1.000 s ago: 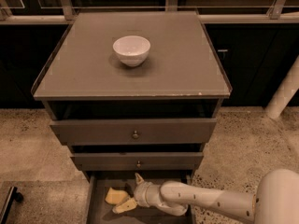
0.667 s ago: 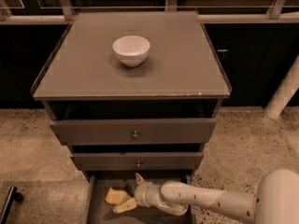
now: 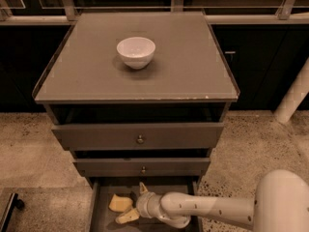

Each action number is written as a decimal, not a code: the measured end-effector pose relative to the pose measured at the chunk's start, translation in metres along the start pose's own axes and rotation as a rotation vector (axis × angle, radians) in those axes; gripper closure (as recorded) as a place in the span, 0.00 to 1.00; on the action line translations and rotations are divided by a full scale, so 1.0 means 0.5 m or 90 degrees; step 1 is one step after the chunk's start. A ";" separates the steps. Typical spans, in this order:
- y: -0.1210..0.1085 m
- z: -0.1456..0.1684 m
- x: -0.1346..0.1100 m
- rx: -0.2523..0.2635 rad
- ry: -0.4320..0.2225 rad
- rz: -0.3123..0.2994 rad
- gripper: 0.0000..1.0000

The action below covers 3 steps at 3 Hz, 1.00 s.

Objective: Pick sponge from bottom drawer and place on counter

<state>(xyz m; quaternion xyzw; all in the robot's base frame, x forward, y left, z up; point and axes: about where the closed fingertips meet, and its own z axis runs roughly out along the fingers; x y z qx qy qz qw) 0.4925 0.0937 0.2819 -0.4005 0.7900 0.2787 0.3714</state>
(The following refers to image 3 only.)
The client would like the grey drawer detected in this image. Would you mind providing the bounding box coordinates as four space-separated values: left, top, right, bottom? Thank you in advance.
52 123 223 151
73 158 210 177
86 177 203 232

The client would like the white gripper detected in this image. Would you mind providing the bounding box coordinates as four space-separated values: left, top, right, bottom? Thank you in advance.
115 182 164 224

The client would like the brass drawer knob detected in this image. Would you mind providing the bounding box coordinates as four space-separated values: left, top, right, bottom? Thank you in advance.
140 166 147 175
136 134 145 144

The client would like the brass middle drawer knob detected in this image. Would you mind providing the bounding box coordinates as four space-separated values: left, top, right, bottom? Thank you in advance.
140 166 147 175

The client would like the white ceramic bowl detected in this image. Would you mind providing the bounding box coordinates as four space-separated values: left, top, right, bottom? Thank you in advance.
116 37 155 70

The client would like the brass top drawer knob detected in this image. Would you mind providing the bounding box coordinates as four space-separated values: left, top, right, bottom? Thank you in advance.
136 134 145 144

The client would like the yellow sponge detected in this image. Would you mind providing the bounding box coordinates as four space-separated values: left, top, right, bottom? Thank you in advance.
109 194 133 213

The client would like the grey top drawer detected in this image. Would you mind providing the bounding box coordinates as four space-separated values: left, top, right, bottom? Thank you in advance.
52 123 223 151

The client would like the grey bottom drawer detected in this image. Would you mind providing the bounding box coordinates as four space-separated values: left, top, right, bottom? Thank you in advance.
86 177 203 232

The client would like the white cylindrical post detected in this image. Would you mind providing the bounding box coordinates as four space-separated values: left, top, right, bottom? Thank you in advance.
274 58 309 124

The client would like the grey drawer cabinet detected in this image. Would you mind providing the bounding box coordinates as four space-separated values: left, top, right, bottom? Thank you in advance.
31 11 240 186

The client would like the metal railing frame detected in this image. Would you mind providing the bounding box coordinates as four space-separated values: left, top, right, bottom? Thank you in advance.
0 0 309 25

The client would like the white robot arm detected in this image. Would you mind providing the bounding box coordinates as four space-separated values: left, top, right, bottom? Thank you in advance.
109 169 309 232

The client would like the grey middle drawer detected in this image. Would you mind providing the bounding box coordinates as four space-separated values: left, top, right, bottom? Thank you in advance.
73 158 210 177

